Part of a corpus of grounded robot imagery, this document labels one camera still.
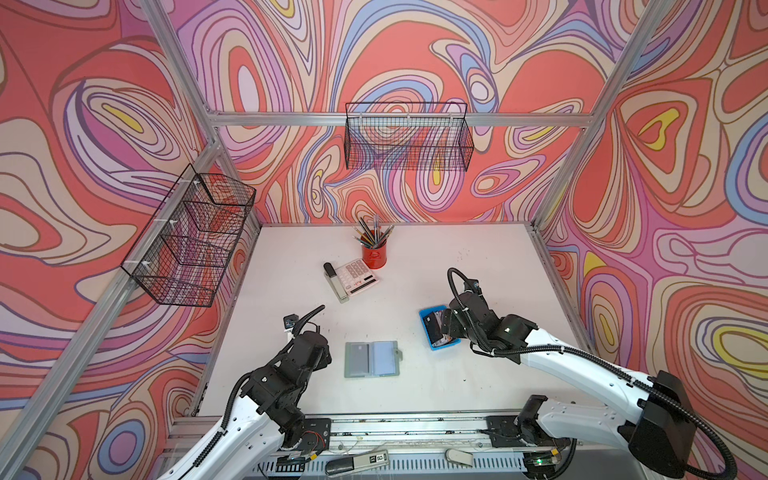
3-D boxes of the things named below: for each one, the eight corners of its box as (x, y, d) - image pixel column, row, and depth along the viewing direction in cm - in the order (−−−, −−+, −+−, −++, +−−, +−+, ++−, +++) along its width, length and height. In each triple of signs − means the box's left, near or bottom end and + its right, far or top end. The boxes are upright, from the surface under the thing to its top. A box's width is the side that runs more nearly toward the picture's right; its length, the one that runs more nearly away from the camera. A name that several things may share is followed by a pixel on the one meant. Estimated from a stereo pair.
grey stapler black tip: (341, 305, 98) (339, 297, 95) (323, 272, 107) (321, 264, 103) (349, 301, 99) (347, 293, 95) (331, 269, 108) (329, 261, 104)
